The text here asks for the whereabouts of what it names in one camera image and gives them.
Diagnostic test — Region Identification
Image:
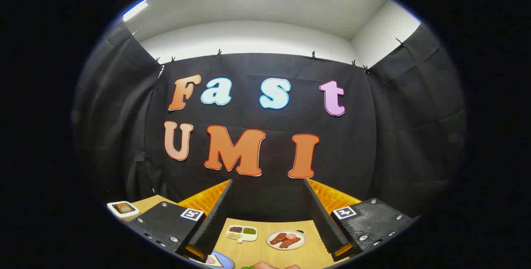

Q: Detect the ceiling light panel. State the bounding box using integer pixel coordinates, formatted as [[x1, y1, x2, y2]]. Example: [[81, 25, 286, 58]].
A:
[[122, 0, 149, 22]]

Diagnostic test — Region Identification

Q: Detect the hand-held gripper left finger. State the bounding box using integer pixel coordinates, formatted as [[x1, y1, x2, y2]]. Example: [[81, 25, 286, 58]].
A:
[[128, 179, 234, 263]]

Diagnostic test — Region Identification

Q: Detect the white round plate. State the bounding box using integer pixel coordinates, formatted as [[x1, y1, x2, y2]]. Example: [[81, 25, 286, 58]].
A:
[[266, 230, 307, 251]]

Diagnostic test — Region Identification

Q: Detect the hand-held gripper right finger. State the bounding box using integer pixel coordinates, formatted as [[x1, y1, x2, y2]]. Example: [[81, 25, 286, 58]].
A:
[[303, 179, 416, 262]]

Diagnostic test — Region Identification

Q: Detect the white toaster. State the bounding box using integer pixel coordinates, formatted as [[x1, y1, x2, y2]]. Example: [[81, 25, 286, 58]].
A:
[[107, 201, 140, 221]]

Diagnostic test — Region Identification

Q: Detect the row of black cloth clips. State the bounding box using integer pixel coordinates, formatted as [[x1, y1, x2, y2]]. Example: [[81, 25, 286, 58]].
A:
[[129, 31, 407, 75]]

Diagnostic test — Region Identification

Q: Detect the blue round plate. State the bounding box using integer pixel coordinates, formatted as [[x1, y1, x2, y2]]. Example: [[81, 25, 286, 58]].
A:
[[189, 250, 234, 269]]

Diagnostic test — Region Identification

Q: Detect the white divided dish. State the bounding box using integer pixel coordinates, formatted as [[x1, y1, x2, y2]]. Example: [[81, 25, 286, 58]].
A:
[[226, 225, 258, 243]]

